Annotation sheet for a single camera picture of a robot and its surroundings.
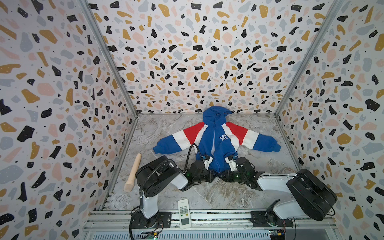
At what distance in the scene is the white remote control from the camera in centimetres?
73

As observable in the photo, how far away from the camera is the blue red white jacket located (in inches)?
38.3

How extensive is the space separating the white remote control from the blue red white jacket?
10.0 inches
